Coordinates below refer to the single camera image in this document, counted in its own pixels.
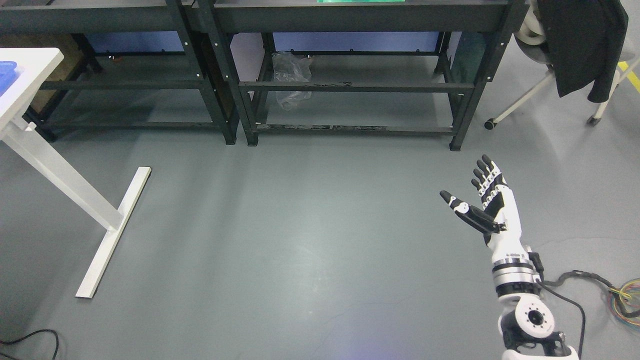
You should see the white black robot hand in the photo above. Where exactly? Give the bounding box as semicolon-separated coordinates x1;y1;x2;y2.
439;154;528;264

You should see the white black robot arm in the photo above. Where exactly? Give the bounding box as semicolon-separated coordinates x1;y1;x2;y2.
492;245;579;360

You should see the black metal shelf right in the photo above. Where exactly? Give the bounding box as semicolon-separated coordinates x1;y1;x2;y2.
196;0;530;151

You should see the black metal shelf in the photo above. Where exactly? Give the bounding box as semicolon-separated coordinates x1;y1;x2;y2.
0;0;239;145
196;0;530;151

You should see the black metal shelf left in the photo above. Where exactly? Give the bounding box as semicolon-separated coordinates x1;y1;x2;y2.
0;0;239;145

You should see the blue plastic tray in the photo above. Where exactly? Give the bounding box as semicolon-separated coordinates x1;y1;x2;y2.
0;60;19;96

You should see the chair with black jacket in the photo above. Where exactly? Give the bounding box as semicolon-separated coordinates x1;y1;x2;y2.
484;0;639;130

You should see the clear plastic bag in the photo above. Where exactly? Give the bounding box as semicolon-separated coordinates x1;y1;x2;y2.
271;51;313;111

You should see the white table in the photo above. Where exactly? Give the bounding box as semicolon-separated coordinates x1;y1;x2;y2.
1;47;152;299

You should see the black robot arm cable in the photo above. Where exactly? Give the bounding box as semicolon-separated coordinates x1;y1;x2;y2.
537;270;626;358

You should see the coloured wire bundle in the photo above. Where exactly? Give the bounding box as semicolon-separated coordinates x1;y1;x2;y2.
607;278;640;332

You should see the black floor cable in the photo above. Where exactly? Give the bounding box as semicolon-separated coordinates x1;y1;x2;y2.
0;329;60;360

